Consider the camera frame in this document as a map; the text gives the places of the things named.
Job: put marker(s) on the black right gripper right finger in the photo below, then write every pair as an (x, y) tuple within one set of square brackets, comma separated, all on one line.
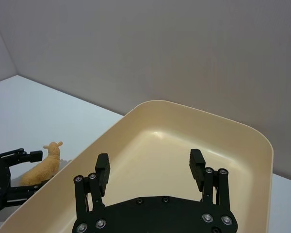
[(196, 167)]

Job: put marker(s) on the cream plastic tray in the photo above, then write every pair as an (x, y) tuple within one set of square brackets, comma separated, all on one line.
[(160, 150)]

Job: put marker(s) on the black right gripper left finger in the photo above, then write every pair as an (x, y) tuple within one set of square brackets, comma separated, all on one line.
[(102, 170)]

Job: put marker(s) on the tan toy sheep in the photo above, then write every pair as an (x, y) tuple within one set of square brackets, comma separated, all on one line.
[(44, 167)]

